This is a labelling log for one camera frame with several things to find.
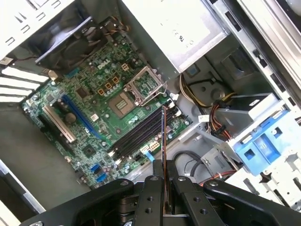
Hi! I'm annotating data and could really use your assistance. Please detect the locking lever wire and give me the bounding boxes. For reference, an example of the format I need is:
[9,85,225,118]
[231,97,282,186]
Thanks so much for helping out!
[138,80,169,107]

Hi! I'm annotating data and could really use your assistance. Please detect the pale blue cable tab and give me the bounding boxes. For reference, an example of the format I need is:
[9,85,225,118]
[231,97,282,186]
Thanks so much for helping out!
[140,147,156,162]

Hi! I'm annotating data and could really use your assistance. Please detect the round coin cell battery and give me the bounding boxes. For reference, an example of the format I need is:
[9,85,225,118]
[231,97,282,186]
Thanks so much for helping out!
[64,112,77,124]

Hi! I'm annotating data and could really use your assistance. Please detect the black expansion slot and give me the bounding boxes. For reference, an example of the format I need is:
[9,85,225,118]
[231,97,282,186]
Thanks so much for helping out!
[39,114,71,151]

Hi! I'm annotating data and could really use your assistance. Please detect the grey power supply unit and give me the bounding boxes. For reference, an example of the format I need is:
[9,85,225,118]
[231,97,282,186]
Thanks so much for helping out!
[121,0,232,74]

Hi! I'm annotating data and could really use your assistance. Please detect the white expansion slot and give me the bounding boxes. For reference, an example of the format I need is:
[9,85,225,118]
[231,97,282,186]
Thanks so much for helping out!
[42,104,78,144]

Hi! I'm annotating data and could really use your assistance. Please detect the open black PC case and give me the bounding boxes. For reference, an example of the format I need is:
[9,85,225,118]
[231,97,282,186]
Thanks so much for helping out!
[0,0,301,226]

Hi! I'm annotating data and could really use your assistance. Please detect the RAM stick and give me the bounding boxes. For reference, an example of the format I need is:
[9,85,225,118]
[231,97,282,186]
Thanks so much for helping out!
[160,105,172,214]

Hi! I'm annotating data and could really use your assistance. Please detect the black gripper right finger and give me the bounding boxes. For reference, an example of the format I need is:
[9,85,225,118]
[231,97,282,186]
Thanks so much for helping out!
[168,161,301,226]

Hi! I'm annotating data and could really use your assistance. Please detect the black case fan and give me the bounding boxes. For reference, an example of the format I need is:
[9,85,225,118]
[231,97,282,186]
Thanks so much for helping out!
[34,16,111,71]

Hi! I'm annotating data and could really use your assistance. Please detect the green Dell motherboard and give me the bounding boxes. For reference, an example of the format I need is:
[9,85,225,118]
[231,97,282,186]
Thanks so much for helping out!
[22,39,193,190]

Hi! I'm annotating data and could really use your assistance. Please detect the black data cable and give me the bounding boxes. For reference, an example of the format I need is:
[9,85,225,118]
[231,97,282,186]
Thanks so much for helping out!
[173,150,209,179]

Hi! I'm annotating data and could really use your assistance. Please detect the teal board connector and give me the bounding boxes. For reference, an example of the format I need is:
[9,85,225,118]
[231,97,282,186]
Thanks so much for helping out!
[65,68,80,79]

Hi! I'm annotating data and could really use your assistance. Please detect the CPU socket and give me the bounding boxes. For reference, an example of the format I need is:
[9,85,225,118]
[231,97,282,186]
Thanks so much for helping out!
[108,91,136,120]

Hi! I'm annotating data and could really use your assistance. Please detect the thin orange data cable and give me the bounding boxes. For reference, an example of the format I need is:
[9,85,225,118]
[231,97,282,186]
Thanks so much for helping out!
[197,169,237,188]

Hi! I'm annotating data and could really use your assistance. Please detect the red yellow power wires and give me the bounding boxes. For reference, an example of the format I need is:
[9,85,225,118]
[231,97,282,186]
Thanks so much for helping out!
[206,93,237,142]

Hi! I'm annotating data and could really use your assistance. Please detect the blue expansion slot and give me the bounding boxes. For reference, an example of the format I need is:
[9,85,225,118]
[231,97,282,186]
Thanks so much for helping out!
[61,93,101,140]

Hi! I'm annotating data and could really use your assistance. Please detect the white yellow wire bundle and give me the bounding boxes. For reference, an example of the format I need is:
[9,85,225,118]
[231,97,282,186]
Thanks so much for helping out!
[178,74,214,110]

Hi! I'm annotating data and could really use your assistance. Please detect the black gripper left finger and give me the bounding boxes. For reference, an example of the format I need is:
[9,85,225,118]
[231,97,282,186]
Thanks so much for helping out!
[22,160,165,226]

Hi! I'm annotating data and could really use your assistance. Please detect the metal socket cover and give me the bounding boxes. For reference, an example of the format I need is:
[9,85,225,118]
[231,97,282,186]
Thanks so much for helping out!
[124,65,168,106]

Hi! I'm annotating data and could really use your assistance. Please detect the blue plastic drive latch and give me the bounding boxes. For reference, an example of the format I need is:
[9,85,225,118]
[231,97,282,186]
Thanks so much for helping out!
[231,109,296,177]

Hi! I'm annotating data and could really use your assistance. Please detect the black RAM slot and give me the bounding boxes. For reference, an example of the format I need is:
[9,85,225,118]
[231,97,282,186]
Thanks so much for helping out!
[115,112,174,158]
[110,106,165,151]
[119,115,179,163]
[112,109,169,155]

